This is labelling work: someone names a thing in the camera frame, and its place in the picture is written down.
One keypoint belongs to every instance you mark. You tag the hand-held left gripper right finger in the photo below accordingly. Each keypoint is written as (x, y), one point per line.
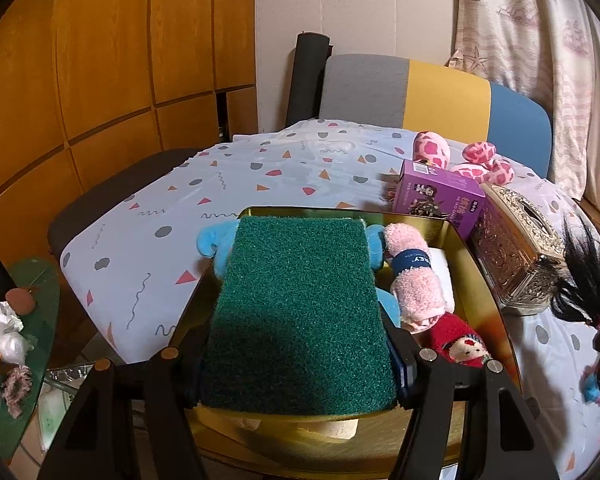
(404, 377)

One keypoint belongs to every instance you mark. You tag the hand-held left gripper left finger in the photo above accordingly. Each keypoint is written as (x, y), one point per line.
(177, 385)

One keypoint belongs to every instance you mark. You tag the pink towel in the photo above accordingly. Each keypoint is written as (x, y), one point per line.
(420, 280)

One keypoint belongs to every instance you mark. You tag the gold metal tin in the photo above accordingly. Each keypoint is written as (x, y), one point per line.
(480, 290)

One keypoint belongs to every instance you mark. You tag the yellow green sponge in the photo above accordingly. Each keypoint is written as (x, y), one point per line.
(300, 310)

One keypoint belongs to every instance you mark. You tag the blue plush toy with lollipop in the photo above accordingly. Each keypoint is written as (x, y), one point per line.
(212, 247)

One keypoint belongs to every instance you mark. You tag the red sock with doll face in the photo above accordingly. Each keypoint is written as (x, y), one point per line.
(455, 335)

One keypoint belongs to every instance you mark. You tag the green glass table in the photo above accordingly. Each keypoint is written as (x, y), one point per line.
(42, 310)

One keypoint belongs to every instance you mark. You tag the brown pink scrunchie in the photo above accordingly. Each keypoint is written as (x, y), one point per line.
(16, 390)

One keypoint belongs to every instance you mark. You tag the silver ornate tissue box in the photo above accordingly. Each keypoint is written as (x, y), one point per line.
(520, 250)

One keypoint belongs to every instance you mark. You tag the crumpled white plastic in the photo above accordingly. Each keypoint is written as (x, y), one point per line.
(7, 340)

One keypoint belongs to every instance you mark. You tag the brown round object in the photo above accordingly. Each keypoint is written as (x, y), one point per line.
(20, 301)

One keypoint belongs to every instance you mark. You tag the purple cardboard box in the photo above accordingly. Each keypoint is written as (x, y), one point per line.
(435, 195)

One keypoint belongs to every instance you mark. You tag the black haired doll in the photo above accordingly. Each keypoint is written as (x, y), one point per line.
(585, 280)

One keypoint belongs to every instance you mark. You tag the pink spotted plush toy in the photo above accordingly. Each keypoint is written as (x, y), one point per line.
(430, 150)

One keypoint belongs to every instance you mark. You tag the grey yellow blue chair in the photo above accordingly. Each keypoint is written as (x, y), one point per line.
(445, 95)

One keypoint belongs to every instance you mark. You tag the black rolled mat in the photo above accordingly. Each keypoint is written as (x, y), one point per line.
(305, 80)

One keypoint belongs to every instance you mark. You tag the wooden wardrobe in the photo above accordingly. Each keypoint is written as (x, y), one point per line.
(105, 50)

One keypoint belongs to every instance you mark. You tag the pink patterned curtain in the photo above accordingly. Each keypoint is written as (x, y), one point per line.
(540, 60)

